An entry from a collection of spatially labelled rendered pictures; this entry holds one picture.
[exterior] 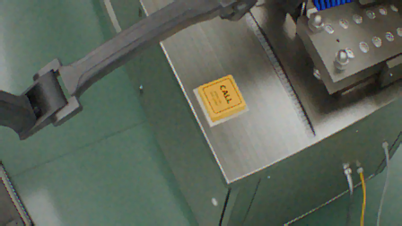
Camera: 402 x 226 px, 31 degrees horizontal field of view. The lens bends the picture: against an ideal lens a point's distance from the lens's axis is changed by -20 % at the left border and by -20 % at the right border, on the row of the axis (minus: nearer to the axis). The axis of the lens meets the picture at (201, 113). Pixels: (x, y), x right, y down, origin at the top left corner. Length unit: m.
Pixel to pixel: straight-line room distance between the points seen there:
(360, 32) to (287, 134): 0.29
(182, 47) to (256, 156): 0.27
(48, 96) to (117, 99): 1.27
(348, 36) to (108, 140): 1.18
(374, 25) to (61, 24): 1.44
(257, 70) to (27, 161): 1.13
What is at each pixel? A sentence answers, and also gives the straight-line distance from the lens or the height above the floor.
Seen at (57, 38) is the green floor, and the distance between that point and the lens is 2.85.
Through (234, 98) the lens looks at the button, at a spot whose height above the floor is 0.92.
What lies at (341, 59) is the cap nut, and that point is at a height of 1.06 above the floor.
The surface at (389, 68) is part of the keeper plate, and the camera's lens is 1.72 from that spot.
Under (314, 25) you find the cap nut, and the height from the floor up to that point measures 1.05.
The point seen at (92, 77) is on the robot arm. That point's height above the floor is 1.17.
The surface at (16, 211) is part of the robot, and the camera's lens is 2.38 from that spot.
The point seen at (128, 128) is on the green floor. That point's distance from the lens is 2.68.
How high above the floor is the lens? 2.49
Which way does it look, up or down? 67 degrees down
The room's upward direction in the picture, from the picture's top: 6 degrees clockwise
